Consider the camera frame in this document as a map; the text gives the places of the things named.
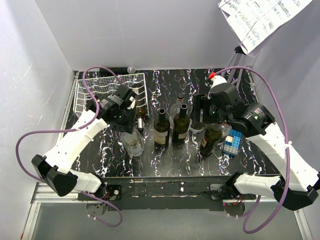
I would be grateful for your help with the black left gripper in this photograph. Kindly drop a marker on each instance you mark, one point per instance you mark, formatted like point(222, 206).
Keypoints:
point(127, 127)

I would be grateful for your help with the dark wine bottle open neck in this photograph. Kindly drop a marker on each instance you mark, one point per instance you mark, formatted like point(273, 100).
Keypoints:
point(181, 122)

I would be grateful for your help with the olive green wine bottle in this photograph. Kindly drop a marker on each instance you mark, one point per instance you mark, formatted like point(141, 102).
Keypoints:
point(211, 137)

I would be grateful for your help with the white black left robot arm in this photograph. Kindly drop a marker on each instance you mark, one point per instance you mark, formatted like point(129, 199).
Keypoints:
point(103, 104)

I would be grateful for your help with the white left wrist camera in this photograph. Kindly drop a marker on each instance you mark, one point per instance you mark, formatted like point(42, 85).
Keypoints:
point(132, 103)

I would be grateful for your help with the blue white toy bricks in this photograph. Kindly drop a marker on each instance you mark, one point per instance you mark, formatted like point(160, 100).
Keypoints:
point(232, 143)

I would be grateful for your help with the clear round glass bottle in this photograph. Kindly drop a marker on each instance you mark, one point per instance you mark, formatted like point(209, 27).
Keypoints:
point(133, 143)

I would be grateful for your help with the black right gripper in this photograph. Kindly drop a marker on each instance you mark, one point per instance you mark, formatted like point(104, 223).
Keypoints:
point(200, 101)

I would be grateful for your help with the small bottle white cap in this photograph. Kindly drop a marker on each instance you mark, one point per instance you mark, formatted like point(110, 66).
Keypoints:
point(226, 129)

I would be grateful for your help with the dark green wine bottle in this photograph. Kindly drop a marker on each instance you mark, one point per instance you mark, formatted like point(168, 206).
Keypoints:
point(161, 127)

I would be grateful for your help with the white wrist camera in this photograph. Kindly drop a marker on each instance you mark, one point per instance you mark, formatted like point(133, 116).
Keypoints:
point(132, 103)
point(216, 80)

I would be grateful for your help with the aluminium frame rail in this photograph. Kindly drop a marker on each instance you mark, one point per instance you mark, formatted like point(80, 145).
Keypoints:
point(42, 192)

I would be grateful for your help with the white wire wine rack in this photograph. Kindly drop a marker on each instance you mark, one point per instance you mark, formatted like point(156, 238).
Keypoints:
point(105, 85)

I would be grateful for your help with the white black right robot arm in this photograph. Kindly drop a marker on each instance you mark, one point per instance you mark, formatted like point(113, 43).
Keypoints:
point(298, 182)

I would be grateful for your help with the white printed paper sheets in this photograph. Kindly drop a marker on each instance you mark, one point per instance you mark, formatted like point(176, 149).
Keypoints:
point(253, 21)

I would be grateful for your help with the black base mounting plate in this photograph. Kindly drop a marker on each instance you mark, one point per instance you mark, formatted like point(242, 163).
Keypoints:
point(170, 193)

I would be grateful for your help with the clear bottle white cap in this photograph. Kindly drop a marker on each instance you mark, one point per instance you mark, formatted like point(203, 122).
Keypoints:
point(196, 127)

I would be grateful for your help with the clear bottle black cap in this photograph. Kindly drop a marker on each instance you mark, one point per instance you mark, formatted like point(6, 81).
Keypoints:
point(175, 108)

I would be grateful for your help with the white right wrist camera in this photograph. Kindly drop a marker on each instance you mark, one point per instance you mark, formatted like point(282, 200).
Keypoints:
point(216, 80)

